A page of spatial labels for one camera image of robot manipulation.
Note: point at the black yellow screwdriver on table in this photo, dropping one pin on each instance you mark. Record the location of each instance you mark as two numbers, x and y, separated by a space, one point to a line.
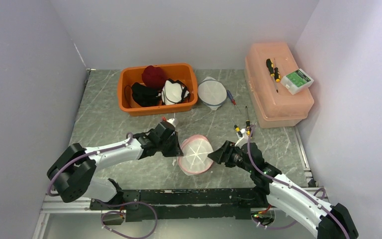
248 123

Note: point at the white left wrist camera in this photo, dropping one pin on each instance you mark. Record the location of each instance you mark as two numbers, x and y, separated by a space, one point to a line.
173 121

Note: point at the orange plastic tub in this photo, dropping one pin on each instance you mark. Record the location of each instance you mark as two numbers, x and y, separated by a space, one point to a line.
178 71

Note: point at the white green small box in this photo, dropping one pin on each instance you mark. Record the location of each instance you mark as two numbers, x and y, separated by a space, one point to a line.
297 81

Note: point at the white mesh blue-zip laundry bag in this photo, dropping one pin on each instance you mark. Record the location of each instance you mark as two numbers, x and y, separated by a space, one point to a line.
212 93

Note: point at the small yellow black screwdriver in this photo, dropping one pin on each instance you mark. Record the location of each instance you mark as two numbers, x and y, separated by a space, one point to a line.
237 129

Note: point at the large black yellow screwdriver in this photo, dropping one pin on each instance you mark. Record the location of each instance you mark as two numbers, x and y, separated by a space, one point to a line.
270 66

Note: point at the white mesh pink-zip laundry bag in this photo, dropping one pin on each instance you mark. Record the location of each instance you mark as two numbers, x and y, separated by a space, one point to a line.
195 151

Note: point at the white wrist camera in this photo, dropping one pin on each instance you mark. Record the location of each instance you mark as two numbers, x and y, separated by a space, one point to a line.
173 121
242 138

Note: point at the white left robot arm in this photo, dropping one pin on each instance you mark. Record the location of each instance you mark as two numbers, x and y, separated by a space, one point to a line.
73 174

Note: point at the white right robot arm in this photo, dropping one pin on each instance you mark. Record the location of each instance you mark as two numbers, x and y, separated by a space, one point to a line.
322 219

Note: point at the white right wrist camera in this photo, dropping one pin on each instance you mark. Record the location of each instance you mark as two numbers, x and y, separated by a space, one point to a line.
242 138

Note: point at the translucent pink storage box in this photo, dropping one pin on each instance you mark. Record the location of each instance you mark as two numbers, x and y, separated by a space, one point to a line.
274 105

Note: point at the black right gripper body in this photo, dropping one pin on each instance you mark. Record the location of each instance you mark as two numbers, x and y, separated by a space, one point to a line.
237 159

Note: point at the blue red screwdriver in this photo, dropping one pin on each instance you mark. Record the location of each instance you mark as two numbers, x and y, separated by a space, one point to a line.
230 97

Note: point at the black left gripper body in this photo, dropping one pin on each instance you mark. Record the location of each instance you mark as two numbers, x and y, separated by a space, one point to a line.
169 148

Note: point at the black white bra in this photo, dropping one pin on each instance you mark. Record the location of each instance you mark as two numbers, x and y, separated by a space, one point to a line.
174 92

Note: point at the thin black yellow screwdriver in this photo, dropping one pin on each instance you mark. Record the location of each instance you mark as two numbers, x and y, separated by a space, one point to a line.
277 76

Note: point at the red bra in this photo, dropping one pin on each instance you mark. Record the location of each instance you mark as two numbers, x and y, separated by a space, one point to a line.
154 77

